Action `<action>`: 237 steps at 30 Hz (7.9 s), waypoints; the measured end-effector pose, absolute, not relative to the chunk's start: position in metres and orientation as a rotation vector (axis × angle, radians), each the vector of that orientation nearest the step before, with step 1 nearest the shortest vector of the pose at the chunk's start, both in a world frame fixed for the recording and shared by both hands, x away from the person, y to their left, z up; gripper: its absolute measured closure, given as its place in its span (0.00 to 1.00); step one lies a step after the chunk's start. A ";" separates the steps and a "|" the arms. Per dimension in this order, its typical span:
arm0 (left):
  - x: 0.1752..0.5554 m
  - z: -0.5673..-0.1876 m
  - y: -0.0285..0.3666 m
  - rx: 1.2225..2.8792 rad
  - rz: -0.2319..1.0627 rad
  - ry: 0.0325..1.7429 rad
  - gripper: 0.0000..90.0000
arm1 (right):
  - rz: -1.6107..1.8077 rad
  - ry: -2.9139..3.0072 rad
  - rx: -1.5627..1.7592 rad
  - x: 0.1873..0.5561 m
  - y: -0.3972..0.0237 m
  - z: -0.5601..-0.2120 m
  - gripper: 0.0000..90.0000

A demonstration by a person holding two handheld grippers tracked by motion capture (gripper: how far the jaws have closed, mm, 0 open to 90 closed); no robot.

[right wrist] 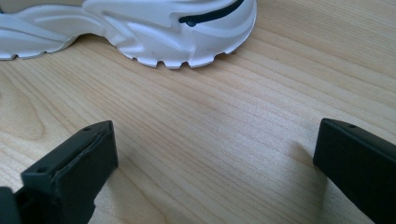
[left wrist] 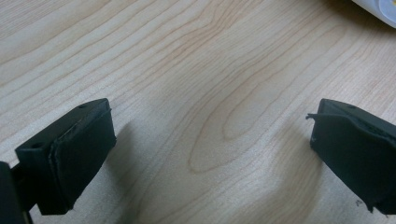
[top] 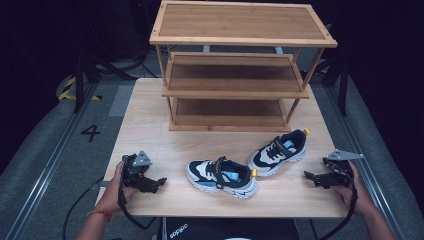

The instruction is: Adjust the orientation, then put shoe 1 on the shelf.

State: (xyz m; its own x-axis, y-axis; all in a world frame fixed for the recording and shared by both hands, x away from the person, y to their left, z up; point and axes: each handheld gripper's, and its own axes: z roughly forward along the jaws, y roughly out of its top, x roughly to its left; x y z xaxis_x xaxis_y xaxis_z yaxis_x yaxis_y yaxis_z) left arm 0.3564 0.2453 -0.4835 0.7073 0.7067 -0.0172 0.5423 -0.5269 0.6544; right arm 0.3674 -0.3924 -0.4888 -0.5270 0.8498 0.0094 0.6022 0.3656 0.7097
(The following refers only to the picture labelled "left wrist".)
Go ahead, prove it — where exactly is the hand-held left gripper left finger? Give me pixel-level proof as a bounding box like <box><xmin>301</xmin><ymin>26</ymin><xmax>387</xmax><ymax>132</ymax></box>
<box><xmin>14</xmin><ymin>98</ymin><xmax>118</xmax><ymax>217</ymax></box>

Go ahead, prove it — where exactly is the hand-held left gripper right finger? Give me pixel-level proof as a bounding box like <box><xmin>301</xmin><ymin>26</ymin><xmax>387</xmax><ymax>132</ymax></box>
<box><xmin>305</xmin><ymin>98</ymin><xmax>396</xmax><ymax>216</ymax></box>

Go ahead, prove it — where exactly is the white plastic object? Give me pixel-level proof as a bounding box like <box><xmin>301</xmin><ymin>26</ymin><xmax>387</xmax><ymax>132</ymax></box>
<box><xmin>351</xmin><ymin>0</ymin><xmax>396</xmax><ymax>30</ymax></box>

